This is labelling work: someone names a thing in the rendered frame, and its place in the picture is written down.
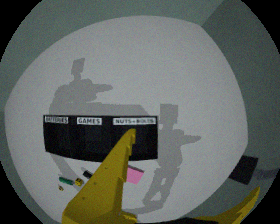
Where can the pink flat pad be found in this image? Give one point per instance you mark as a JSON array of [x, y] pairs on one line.
[[134, 175]]

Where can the green aa battery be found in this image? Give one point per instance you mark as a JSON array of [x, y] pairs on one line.
[[65, 181]]

